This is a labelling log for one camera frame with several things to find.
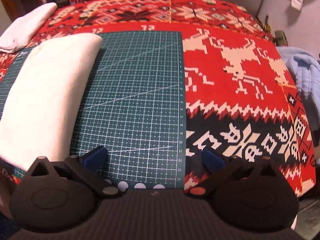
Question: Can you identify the cream knit sweater vest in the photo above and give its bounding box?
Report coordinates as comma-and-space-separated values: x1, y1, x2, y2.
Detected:
1, 33, 103, 171

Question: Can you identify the red patterned tablecloth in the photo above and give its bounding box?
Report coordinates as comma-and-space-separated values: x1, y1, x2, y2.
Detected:
1, 0, 316, 196

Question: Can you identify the green cutting mat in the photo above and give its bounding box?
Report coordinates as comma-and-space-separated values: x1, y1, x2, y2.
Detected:
0, 31, 187, 190

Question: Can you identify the light blue garment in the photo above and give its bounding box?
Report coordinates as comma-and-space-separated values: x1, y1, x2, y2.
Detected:
277, 46, 319, 131

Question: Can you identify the folded white cloth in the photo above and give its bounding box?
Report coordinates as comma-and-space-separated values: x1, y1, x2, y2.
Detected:
1, 2, 57, 54

